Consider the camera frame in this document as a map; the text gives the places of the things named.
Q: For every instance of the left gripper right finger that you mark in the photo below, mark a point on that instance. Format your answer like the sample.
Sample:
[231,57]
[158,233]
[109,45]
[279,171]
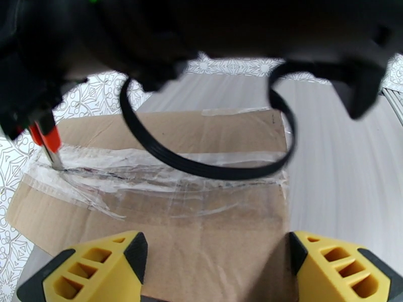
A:
[340,276]

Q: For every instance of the aluminium table side rail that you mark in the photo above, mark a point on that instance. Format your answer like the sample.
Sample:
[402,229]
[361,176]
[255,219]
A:
[393,98]

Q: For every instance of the brown taped cardboard box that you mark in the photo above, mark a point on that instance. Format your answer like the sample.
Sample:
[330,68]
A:
[204,222]

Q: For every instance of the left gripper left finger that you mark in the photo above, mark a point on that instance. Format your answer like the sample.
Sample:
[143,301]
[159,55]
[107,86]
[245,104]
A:
[94,272]

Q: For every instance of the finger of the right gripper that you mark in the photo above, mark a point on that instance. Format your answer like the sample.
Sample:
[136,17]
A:
[47,120]

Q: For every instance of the red black utility knife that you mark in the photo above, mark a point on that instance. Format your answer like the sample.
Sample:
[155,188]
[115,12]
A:
[47,142]

